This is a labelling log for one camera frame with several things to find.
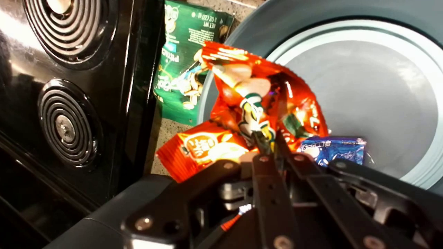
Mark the blue bowl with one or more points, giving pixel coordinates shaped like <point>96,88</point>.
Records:
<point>369,91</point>

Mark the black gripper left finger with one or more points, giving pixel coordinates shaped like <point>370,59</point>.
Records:
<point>268,202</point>

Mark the small stove coil burner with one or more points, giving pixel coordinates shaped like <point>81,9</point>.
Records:
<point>67,125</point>

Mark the black electric stove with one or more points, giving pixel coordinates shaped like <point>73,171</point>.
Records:
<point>19,91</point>

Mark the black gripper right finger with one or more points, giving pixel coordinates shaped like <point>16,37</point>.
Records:
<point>351,207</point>

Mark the red popcorn sachet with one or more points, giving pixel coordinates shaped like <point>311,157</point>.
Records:
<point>277,91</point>

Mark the green pistachio sachet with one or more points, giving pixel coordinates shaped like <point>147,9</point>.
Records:
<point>185,45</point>

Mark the large stove coil burner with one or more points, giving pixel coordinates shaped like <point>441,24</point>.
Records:
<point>74,31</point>

